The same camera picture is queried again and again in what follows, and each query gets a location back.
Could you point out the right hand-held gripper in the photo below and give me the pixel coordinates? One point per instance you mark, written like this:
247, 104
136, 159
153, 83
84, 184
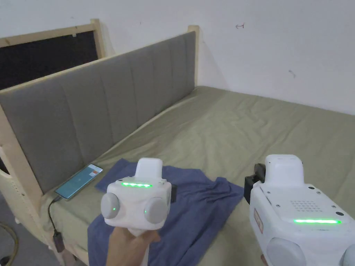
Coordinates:
294, 210

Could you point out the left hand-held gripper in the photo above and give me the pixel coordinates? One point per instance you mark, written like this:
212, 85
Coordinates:
133, 202

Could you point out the person's left hand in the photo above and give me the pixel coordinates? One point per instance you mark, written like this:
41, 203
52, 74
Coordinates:
130, 248

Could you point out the person's right hand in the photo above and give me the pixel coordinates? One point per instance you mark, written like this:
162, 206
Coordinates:
262, 260

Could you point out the smartphone with lit screen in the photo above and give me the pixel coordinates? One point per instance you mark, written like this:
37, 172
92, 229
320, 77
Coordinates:
79, 181

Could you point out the dark blue shirt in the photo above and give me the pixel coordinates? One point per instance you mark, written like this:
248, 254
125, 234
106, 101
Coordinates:
191, 210

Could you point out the grey padded headboard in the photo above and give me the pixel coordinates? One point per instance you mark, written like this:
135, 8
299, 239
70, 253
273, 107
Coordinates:
91, 110

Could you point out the bed with beige sheet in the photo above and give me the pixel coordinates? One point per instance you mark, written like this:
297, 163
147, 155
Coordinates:
222, 133

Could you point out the wooden framed black panel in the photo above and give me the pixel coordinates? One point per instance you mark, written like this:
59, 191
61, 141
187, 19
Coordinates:
47, 52

